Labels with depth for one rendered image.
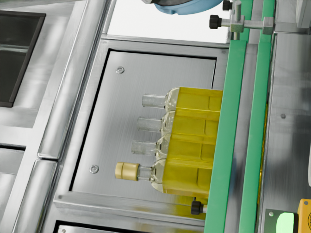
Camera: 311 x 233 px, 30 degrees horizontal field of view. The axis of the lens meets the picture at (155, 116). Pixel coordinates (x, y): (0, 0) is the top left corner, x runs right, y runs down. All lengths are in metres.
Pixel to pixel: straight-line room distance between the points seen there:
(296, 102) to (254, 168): 0.14
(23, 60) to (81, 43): 0.17
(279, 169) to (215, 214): 0.13
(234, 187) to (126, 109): 0.49
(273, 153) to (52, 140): 0.59
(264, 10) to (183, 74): 0.26
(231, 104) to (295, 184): 0.20
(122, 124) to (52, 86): 0.24
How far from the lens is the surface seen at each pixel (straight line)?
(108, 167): 1.32
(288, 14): 1.31
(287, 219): 0.88
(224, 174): 0.99
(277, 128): 1.02
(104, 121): 1.38
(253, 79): 1.10
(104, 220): 1.29
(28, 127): 1.47
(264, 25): 1.15
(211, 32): 1.52
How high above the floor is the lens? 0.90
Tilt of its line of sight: 10 degrees up
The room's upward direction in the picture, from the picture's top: 84 degrees counter-clockwise
